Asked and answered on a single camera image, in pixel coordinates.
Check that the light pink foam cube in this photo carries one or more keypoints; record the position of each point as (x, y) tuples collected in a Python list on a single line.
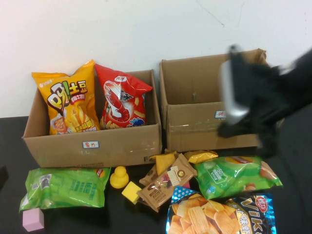
[(33, 219)]

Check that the yellow foam cube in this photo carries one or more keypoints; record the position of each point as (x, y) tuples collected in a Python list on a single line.
[(130, 191)]

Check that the green cucumber chips bag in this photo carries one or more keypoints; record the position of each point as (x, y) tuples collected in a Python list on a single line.
[(231, 175)]

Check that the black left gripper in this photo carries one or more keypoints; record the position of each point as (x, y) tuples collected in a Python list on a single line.
[(3, 178)]

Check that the blue ridged chips bag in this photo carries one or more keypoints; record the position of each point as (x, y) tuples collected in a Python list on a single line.
[(195, 217)]

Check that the yellow rubber duck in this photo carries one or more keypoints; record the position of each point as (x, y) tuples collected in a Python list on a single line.
[(118, 178)]

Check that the cardboard box with red-lettered label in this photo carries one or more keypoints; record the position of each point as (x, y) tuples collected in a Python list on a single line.
[(122, 151)]

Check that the tan small snack packet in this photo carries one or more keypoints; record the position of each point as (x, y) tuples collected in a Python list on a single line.
[(168, 151)]

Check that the magenta foam cube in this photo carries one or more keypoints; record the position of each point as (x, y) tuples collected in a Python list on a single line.
[(186, 185)]

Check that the yellow small snack packet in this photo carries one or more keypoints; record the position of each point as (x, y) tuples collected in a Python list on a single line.
[(200, 156), (163, 163)]

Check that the yellow potato fries snack bag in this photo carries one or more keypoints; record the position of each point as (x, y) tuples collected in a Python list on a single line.
[(68, 104)]

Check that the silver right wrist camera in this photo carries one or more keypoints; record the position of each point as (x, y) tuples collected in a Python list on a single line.
[(232, 97)]

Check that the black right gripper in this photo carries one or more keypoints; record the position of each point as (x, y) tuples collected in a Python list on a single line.
[(265, 97)]

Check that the long brown biscuit packet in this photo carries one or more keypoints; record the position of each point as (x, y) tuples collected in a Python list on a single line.
[(175, 175)]

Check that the taped cardboard box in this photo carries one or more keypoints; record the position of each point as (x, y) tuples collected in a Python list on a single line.
[(190, 131)]

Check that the red shrimp snack bag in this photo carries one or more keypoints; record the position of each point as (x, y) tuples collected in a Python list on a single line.
[(122, 104)]

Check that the white sticker red writing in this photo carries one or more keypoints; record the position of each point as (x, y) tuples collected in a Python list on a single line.
[(90, 144), (219, 114)]

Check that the green chips bag barcode side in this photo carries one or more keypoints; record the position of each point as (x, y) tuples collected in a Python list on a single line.
[(73, 187)]

